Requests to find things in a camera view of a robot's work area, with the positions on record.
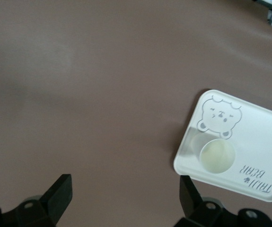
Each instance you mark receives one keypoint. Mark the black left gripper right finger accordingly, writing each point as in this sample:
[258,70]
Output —
[192,205]

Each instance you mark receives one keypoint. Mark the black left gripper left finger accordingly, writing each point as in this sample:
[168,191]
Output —
[55,198]

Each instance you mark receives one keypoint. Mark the white plastic cup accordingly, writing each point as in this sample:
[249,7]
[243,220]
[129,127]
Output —
[217,156]

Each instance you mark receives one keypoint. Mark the white tray with bear print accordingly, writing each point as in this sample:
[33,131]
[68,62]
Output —
[251,142]

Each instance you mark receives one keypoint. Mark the brown table cover mat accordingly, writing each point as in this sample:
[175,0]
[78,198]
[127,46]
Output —
[79,94]

